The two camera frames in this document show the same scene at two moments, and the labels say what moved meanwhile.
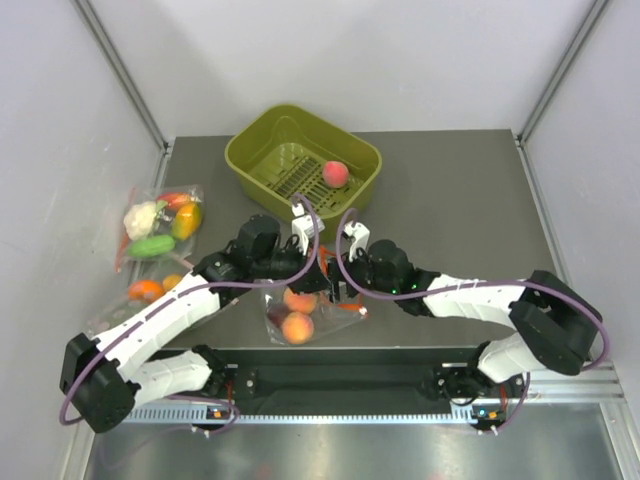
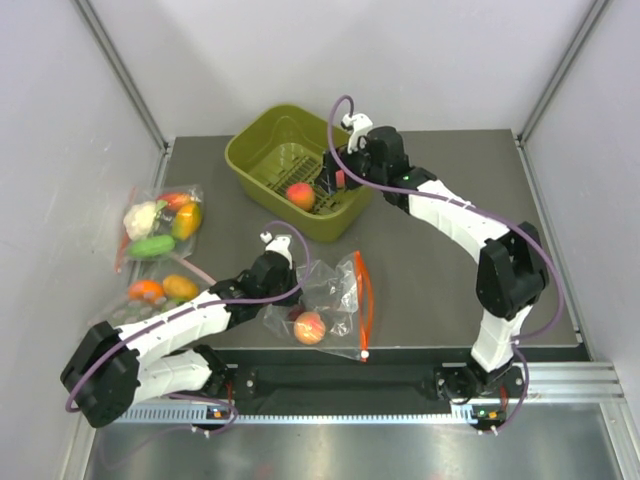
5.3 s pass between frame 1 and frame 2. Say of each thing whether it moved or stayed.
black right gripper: moved
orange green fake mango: stayed
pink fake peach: stayed
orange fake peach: moved
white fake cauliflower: stayed
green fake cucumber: stayed
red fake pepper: stayed
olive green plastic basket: stayed
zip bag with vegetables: stayed
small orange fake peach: moved
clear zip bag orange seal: moved
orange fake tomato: stayed
